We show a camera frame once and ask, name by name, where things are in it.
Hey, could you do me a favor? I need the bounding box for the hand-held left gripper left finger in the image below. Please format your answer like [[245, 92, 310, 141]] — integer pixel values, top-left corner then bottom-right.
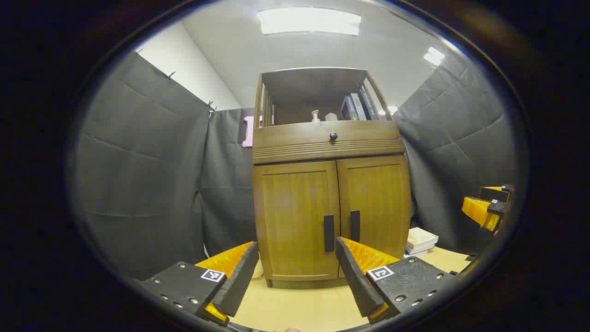
[[138, 241, 260, 327]]

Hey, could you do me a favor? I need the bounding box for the large rectangular ceiling light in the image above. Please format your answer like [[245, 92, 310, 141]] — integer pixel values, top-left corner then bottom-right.
[[257, 7, 361, 36]]

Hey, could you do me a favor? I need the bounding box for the wooden drawer with black knob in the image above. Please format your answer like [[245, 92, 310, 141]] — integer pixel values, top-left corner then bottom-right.
[[253, 121, 402, 144]]

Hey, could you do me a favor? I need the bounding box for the white flat box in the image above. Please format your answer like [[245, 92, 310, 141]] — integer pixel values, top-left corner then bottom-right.
[[404, 243, 436, 258], [407, 227, 439, 248]]

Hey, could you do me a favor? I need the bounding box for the dark blue book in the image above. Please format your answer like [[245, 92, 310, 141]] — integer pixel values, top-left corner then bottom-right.
[[340, 95, 359, 121]]

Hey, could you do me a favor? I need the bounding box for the small ceiling light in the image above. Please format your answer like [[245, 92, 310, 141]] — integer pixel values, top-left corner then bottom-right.
[[424, 46, 445, 66]]

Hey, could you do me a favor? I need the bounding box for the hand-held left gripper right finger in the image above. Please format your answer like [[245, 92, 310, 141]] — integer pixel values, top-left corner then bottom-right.
[[335, 237, 459, 325]]

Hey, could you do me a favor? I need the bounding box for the wooden shoe cabinet door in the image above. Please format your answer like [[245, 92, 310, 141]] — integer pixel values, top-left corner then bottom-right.
[[260, 161, 341, 281], [337, 156, 411, 277]]

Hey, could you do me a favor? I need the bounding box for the grey book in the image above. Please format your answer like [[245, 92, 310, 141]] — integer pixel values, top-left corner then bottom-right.
[[350, 93, 368, 121]]

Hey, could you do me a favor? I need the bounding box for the black backdrop cloth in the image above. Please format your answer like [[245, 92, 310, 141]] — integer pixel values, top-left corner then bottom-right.
[[76, 46, 517, 282]]

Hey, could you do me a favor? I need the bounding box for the wooden double-door shoe cabinet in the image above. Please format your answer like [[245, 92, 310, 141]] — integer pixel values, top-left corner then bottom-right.
[[251, 67, 412, 290]]

